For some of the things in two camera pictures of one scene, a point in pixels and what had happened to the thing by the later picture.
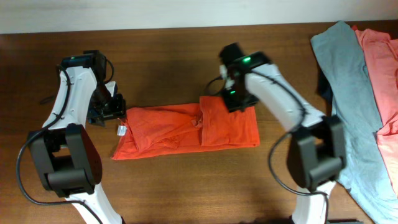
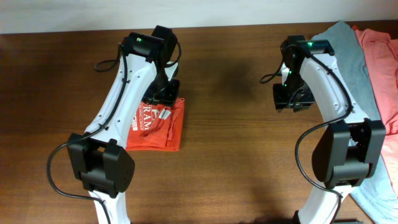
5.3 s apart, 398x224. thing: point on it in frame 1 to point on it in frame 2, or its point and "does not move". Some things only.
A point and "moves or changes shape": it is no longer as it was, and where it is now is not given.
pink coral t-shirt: (381, 51) does not move
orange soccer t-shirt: (206, 124) moves or changes shape
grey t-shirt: (364, 174) does not move
